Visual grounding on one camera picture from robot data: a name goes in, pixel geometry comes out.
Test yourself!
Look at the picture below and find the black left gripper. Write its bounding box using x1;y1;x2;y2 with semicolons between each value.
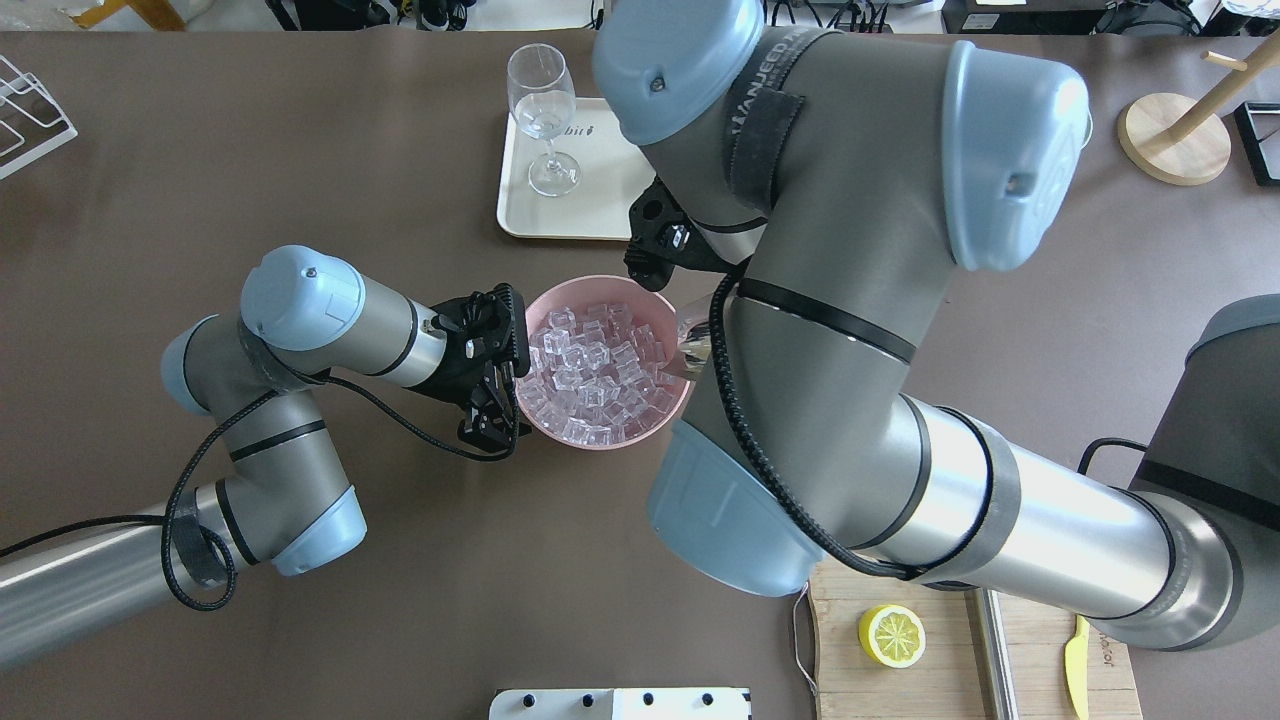
408;288;532;446

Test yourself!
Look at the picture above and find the stainless steel ice scoop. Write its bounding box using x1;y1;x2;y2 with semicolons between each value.
664;286;736;384

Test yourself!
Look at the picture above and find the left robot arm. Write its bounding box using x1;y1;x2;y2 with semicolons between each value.
1;245;531;669

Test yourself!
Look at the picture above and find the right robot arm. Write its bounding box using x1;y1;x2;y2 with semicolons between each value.
591;1;1277;651

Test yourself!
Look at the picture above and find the pile of clear ice cubes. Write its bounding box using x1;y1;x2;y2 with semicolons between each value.
520;302;681;446

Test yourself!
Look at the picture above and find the pink plastic bowl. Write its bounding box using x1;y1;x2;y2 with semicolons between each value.
515;275;695;451

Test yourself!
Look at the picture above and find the cream rabbit serving tray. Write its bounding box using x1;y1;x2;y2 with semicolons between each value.
497;97;660;242

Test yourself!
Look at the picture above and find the clear wine glass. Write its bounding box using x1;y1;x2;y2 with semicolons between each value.
506;44;580;197

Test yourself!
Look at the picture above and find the half lemon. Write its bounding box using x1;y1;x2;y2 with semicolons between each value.
858;603;927;669

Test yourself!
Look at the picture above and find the bamboo cutting board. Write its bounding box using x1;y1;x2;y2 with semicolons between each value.
794;560;1143;720

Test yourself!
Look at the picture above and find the steel muddler black tip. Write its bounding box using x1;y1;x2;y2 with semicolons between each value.
970;588;1021;719

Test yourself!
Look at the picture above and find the yellow plastic knife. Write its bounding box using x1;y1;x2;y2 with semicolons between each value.
1062;614;1091;719

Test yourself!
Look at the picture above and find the wooden mug tree stand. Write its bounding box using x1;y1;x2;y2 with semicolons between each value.
1116;35;1279;187

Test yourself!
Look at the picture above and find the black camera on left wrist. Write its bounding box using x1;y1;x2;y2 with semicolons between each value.
495;283;531;378

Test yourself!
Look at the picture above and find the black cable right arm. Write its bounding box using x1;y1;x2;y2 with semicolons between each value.
705;255;951;582

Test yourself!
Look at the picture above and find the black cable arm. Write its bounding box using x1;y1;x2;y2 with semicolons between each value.
705;255;951;582
0;320;521;612

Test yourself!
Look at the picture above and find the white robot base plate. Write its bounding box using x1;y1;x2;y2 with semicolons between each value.
488;687;754;719

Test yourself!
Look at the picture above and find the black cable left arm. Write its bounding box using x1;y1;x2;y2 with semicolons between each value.
0;320;521;612

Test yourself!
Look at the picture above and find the white wire rack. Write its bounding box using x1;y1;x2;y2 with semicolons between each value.
1;56;79;179

